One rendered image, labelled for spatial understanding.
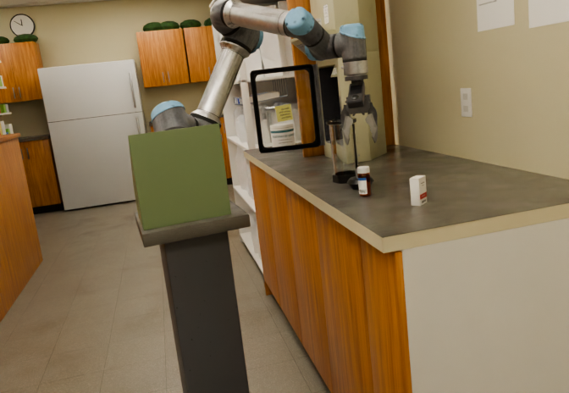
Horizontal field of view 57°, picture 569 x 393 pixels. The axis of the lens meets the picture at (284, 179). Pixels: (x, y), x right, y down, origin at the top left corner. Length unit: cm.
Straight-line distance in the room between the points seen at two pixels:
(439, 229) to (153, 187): 81
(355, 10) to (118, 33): 573
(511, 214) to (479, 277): 18
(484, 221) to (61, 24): 699
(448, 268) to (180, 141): 82
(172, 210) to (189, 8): 635
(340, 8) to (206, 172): 103
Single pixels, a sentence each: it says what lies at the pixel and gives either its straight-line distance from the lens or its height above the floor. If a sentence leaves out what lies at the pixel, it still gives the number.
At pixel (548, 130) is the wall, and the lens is 189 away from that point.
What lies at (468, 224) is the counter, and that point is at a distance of 137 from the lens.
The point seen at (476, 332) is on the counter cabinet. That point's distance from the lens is 148.
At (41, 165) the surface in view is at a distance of 736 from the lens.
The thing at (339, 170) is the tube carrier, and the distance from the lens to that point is 191.
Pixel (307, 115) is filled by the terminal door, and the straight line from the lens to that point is 257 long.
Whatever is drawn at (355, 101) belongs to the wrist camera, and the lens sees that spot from 156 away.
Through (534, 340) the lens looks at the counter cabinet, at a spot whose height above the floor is 58.
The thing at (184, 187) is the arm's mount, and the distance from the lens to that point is 160.
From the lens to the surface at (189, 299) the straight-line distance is 171.
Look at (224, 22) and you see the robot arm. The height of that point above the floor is 153.
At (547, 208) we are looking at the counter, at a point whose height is 93.
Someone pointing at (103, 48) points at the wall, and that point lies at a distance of 777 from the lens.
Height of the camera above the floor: 132
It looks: 11 degrees down
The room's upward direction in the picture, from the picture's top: 6 degrees counter-clockwise
